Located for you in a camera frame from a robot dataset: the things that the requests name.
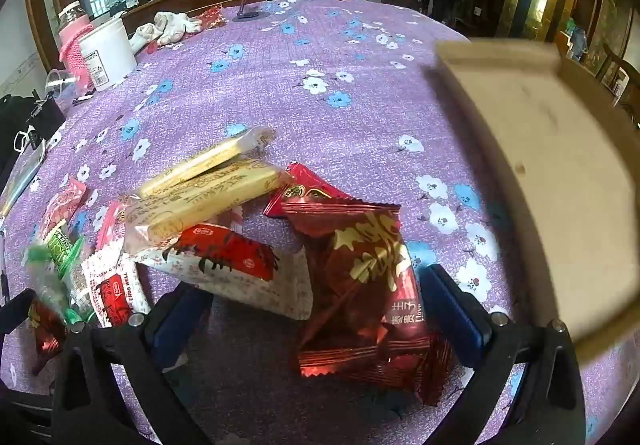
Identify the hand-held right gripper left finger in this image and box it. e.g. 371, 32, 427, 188
50, 282, 216, 445

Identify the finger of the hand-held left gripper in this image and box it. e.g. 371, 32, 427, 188
0, 289, 37, 326

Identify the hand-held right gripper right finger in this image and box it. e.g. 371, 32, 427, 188
420, 264, 586, 445

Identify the green snack packet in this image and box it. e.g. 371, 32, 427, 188
44, 224, 87, 278
25, 245, 98, 323

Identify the white red snack packet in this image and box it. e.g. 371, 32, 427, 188
81, 245, 152, 329
134, 222, 314, 322

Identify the dark red foil snack packet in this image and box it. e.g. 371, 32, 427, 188
27, 299, 69, 357
297, 325, 457, 407
281, 199, 432, 361

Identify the pink snack packet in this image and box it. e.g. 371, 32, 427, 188
95, 201, 128, 251
39, 176, 89, 238

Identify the yellow biscuit packet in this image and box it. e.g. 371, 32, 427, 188
137, 126, 278, 199
121, 159, 297, 253

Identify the cardboard box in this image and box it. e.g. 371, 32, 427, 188
425, 37, 640, 356

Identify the red snack packet gold emblem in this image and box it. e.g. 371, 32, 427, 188
262, 162, 357, 218

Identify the black bag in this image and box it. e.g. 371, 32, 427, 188
0, 94, 67, 163

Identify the purple floral tablecloth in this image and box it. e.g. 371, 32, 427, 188
0, 0, 640, 445

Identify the clear plastic cup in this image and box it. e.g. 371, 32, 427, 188
45, 69, 81, 102

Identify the white plastic bucket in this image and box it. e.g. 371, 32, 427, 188
80, 17, 137, 92

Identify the bottle in pink knitted sleeve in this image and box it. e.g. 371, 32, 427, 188
57, 1, 96, 90

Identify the wooden chair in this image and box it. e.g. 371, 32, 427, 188
600, 44, 640, 126

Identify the white cloth glove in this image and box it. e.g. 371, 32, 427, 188
154, 11, 203, 34
128, 23, 163, 52

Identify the red foil bag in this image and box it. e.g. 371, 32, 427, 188
192, 6, 224, 30

